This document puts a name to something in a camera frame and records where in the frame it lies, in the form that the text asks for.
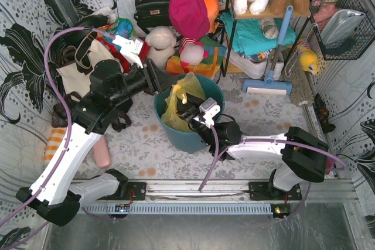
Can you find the yellow trash bag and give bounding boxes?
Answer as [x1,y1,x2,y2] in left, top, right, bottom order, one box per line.
[161,72,206,132]

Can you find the teal trash bin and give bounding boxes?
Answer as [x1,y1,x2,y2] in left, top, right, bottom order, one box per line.
[154,74,225,154]

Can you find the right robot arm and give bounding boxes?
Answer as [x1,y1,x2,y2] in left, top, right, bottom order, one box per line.
[177,94,328,201]

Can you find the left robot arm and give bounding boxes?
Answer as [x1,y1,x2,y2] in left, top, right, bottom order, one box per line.
[16,59,178,226]

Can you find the rainbow striped bag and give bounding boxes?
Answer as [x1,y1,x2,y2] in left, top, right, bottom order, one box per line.
[165,35,227,78]

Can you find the colourful printed bag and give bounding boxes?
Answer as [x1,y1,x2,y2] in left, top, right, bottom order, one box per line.
[99,18,135,39]

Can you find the magenta cloth bag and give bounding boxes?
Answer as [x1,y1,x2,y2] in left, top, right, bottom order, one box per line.
[168,0,210,39]

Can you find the cream canvas tote bag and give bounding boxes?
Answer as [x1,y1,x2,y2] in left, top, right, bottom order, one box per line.
[57,39,123,97]

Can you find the red cloth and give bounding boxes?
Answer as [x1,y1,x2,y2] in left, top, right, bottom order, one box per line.
[101,38,150,73]

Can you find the cream plush lamb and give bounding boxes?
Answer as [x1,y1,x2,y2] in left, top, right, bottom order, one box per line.
[145,26,177,70]

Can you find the white pink plush toy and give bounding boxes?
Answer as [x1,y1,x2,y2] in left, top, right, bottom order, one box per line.
[179,37,208,67]

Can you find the black leather handbag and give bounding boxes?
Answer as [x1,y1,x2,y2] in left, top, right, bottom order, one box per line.
[134,0,172,35]

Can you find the white sneakers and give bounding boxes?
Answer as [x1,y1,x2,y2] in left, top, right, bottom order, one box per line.
[229,53,284,80]

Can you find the blue floor mop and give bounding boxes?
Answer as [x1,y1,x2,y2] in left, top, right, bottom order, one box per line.
[243,5,294,95]

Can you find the pink plush limb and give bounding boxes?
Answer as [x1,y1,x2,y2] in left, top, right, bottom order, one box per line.
[93,136,111,169]

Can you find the teal folded towel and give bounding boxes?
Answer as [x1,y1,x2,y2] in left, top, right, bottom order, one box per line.
[220,12,296,56]

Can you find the orange plush toy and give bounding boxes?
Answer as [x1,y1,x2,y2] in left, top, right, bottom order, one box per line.
[204,0,219,33]

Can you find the orange checkered cloth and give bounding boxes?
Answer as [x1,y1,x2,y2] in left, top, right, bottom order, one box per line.
[43,128,67,165]

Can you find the grey chenille mop head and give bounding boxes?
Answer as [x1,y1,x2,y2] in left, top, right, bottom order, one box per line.
[286,63,314,107]

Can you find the grey patterned shoe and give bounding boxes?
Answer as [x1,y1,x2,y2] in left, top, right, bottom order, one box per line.
[258,18,279,39]

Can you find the yellow plush duck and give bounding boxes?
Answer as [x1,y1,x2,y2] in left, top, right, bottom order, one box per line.
[296,40,318,75]

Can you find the purple orange sock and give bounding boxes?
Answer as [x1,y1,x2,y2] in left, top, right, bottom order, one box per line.
[325,157,336,175]

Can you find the silver foil pouch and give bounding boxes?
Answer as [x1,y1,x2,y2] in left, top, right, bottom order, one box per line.
[321,9,366,45]

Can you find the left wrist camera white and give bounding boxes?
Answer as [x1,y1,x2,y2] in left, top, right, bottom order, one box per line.
[112,35,144,69]

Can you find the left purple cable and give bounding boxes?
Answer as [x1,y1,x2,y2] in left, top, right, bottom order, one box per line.
[0,26,129,248]

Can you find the purple cable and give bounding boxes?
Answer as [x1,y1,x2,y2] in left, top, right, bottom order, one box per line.
[197,124,348,219]
[0,26,129,248]

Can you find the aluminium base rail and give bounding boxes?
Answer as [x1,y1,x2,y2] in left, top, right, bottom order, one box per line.
[43,178,358,204]

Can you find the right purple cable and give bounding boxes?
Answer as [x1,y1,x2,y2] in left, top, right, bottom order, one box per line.
[197,124,348,219]

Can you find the black wire basket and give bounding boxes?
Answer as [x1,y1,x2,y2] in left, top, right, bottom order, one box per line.
[309,0,374,61]

